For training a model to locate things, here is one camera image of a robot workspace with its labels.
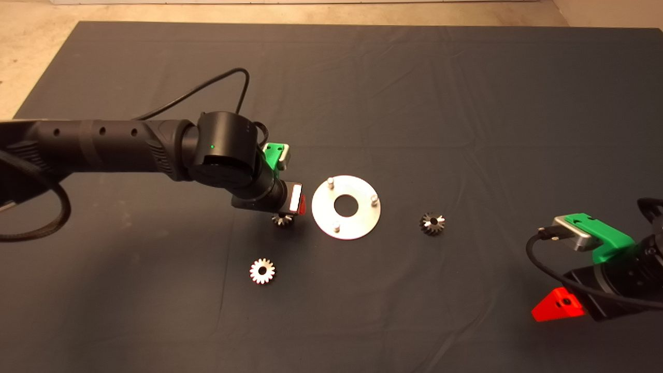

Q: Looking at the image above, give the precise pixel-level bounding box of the green left camera mount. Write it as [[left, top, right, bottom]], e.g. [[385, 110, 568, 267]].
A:
[[262, 143, 289, 171]]

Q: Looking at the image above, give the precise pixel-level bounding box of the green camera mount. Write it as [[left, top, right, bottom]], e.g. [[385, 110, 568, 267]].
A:
[[262, 143, 289, 171], [565, 213, 637, 265]]

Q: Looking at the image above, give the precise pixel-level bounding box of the round metal carrier plate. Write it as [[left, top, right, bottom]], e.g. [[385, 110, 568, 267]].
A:
[[312, 175, 382, 240]]

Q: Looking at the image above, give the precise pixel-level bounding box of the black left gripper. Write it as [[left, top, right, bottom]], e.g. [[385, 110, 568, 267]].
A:
[[230, 181, 307, 214]]

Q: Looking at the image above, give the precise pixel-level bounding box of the thin black left camera cable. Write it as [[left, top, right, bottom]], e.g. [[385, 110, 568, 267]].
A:
[[132, 68, 251, 121]]

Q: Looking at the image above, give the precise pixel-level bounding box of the dark grey table cloth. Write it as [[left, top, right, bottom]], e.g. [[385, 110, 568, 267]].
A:
[[0, 21, 663, 373]]

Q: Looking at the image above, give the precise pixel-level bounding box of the thin black camera cable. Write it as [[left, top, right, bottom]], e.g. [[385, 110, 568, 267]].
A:
[[526, 227, 663, 311], [132, 68, 251, 121]]

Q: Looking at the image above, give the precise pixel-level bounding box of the braided black left arm cable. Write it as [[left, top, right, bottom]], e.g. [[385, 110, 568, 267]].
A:
[[0, 148, 71, 242]]

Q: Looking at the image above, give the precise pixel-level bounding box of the thin black right camera cable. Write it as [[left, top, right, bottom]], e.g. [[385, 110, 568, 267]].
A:
[[526, 227, 663, 311]]

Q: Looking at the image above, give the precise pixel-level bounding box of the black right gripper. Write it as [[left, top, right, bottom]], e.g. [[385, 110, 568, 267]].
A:
[[532, 248, 663, 323]]

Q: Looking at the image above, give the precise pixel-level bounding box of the green right camera mount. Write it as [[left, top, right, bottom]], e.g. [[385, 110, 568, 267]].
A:
[[565, 213, 637, 265]]

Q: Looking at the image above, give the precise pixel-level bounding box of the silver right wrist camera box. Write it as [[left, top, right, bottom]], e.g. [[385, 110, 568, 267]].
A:
[[551, 217, 604, 253]]

